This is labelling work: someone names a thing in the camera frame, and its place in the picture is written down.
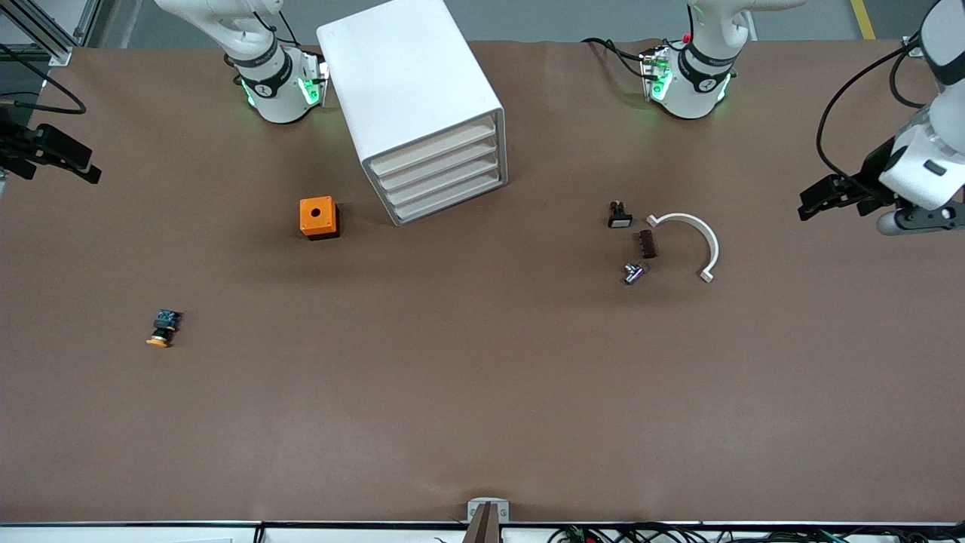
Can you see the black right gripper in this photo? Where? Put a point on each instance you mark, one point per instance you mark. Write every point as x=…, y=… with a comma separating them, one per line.
x=15, y=148

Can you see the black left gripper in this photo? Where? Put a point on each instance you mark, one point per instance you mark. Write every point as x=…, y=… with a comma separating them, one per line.
x=868, y=178

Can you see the yellow push button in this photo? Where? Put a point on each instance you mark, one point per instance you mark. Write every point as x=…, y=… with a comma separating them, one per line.
x=162, y=330

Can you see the white plastic drawer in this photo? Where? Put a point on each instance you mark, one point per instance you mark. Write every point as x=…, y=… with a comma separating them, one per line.
x=433, y=146
x=443, y=200
x=436, y=164
x=439, y=182

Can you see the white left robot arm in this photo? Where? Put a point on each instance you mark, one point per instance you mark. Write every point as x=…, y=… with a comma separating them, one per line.
x=690, y=83

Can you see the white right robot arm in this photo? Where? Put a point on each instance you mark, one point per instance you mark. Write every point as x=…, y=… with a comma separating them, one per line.
x=275, y=98

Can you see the white drawer cabinet shell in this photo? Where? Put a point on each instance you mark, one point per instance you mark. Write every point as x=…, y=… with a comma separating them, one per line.
x=407, y=68

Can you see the white curved plastic clamp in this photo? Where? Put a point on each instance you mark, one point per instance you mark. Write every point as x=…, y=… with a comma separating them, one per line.
x=709, y=241

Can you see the brown terminal block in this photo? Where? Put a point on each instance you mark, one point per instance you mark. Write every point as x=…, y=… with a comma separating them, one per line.
x=644, y=244

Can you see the small silver metal part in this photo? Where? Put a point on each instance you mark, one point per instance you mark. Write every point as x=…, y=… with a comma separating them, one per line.
x=635, y=273

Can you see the brown table mat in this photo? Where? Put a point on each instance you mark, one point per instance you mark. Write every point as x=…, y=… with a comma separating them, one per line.
x=482, y=392

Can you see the brown pole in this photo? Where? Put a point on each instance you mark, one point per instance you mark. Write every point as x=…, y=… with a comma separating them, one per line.
x=484, y=528

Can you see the small black switch module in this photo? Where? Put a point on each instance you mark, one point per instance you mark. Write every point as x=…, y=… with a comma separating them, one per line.
x=620, y=216

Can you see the orange push-button enclosure box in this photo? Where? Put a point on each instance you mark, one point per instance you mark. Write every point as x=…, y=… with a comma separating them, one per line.
x=317, y=216

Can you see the white table edge rail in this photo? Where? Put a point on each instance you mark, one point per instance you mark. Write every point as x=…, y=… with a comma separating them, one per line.
x=113, y=532

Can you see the grey metal bracket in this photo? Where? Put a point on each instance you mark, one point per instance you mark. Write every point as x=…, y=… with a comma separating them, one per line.
x=476, y=505

